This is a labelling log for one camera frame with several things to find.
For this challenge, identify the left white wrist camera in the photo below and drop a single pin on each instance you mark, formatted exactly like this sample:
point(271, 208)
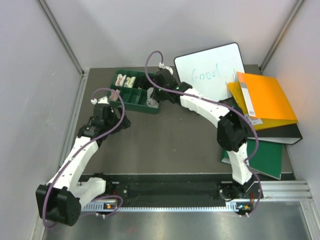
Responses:
point(102, 100)

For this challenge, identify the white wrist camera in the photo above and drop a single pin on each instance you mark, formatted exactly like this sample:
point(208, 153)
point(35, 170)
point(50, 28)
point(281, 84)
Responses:
point(162, 66)
point(102, 100)

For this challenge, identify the grey underwear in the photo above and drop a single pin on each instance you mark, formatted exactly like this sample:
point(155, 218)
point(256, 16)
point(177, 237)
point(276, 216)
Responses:
point(151, 103)

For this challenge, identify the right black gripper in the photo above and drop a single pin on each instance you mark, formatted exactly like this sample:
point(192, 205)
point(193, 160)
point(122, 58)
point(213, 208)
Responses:
point(155, 96)

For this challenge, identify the green binder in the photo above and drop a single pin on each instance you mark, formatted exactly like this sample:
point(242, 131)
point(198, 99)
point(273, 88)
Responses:
point(267, 160)

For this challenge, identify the white whiteboard black frame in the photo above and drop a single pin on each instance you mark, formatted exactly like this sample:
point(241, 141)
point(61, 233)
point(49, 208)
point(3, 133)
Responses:
point(210, 71)

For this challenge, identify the white slotted cable duct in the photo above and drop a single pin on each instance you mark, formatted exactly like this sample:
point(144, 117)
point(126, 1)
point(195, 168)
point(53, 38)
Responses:
point(232, 206)

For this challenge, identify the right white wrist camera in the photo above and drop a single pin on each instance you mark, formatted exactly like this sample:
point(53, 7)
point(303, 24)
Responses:
point(162, 66)

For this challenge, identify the green compartment tray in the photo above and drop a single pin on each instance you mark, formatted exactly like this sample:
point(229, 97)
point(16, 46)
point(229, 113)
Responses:
point(134, 99)

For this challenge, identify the pink rolled socks top-left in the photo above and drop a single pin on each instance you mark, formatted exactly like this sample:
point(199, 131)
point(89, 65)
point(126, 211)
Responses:
point(120, 80)

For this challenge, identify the orange binder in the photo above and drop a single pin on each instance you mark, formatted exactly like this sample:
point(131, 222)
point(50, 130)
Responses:
point(262, 101)

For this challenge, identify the cream rolled socks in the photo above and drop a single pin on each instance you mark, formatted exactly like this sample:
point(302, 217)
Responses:
point(129, 82)

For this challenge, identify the aluminium frame rail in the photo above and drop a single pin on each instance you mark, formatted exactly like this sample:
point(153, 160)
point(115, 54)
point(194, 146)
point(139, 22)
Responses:
point(60, 35)

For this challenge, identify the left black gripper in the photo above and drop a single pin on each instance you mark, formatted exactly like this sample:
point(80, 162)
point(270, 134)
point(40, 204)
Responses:
point(113, 115)

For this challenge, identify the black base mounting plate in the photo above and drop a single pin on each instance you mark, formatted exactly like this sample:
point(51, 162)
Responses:
point(210, 189)

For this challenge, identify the black binder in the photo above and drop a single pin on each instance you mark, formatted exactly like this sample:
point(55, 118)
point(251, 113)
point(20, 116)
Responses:
point(285, 134)

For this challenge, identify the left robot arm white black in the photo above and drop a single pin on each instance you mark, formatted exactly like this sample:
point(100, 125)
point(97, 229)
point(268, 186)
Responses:
point(61, 200)

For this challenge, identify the pink rolled socks bottom-left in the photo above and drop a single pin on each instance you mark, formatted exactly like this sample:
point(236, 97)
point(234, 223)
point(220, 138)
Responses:
point(114, 95)

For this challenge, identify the black rolled underwear in tray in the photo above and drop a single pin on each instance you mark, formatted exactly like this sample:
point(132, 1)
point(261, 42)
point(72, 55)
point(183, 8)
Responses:
point(142, 83)

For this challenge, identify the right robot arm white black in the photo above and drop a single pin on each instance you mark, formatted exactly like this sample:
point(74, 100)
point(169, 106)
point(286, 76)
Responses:
point(232, 131)

